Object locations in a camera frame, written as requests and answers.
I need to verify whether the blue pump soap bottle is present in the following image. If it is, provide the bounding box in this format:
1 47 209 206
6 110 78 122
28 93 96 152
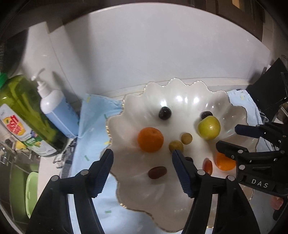
31 68 79 138

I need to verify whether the tan longan fruit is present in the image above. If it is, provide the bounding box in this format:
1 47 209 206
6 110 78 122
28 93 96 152
181 133 193 145
168 140 184 153

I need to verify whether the large orange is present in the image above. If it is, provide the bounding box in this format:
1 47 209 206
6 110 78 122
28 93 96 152
214 153 236 171

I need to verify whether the checkered dish cloth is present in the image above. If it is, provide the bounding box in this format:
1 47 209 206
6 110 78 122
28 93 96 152
61 139 77 178

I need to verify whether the white scalloped bowl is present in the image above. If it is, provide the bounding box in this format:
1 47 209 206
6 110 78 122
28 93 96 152
106 78 258 233

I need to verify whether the green round fruit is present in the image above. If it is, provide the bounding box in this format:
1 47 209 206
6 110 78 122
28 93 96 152
197 116 221 140

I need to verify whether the small orange mandarin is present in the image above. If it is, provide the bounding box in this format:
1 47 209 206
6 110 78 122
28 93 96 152
137 127 164 153

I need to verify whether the green dish soap bottle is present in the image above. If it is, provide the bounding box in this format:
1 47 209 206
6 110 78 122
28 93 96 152
1 73 67 156

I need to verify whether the green plastic basin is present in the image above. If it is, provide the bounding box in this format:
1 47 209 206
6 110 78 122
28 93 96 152
25 172 38 218

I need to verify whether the black knife block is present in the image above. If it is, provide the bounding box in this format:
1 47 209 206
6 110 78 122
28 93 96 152
246 58 287 121

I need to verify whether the dark plum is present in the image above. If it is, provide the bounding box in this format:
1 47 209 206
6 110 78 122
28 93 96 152
185 156 193 162
158 106 172 120
201 111 213 120

